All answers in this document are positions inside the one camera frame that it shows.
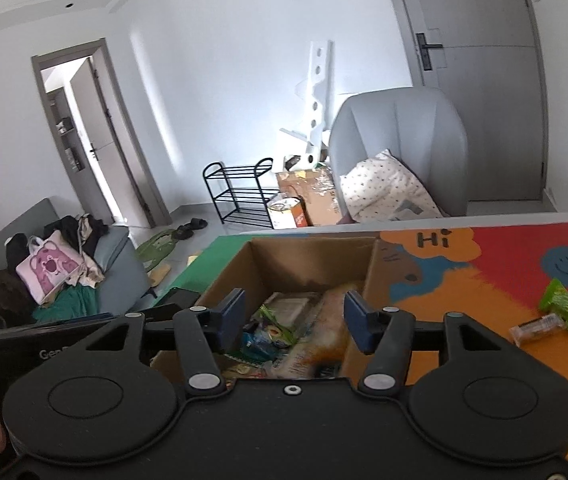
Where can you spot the green cow print snack packet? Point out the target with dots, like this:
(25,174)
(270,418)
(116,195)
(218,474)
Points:
(276,332)

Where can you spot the yellow slipper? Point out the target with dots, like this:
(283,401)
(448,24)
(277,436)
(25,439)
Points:
(160,273)

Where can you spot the large torn cardboard box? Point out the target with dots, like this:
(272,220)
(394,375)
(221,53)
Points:
(319,200)

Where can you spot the pale translucent snack packet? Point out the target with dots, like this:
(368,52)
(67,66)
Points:
(329,320)

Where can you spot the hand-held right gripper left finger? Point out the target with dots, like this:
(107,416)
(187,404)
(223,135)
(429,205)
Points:
(231,320)

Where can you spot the colourful printed table mat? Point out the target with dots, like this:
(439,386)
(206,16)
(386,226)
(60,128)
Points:
(489,280)

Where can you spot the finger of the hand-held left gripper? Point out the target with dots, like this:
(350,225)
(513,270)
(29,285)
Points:
(179,297)

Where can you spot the grey armchair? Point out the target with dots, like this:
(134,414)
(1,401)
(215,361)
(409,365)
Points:
(404,120)

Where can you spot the white dotted pillow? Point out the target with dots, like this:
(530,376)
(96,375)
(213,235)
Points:
(384,185)

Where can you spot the black metal shoe rack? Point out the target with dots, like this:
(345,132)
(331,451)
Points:
(236,180)

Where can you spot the white perforated board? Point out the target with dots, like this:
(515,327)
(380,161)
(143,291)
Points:
(316,90)

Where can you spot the bright green snack packet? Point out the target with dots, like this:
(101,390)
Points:
(559,302)

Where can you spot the green cloth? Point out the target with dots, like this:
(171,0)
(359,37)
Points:
(74,302)

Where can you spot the pink bear tote bag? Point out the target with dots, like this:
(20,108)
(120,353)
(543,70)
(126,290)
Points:
(51,265)

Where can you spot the open grey door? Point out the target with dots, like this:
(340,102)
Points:
(109,150)

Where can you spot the black slipper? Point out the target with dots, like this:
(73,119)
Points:
(197,223)
(182,233)

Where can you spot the brown cardboard box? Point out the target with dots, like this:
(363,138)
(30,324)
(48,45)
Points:
(304,260)

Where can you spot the wall shelf with items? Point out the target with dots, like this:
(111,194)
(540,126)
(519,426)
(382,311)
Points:
(66,130)

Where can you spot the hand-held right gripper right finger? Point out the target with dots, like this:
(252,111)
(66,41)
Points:
(359,322)

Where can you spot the grey sofa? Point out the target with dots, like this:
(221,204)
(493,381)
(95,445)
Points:
(119,270)

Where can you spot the beige garment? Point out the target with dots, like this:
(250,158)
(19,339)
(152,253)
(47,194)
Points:
(91,265)

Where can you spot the black clothing pile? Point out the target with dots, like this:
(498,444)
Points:
(71,227)

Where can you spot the orange white shopping bag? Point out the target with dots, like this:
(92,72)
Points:
(289,215)

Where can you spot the clear brown bar snack packet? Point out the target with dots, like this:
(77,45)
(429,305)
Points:
(536,329)

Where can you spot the green leaf floor mat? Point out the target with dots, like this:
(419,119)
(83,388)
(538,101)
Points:
(156,247)

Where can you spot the blue snack packet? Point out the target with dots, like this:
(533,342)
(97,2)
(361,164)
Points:
(254,345)

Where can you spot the clear packet of white cakes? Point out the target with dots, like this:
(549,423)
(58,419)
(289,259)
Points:
(289,307)

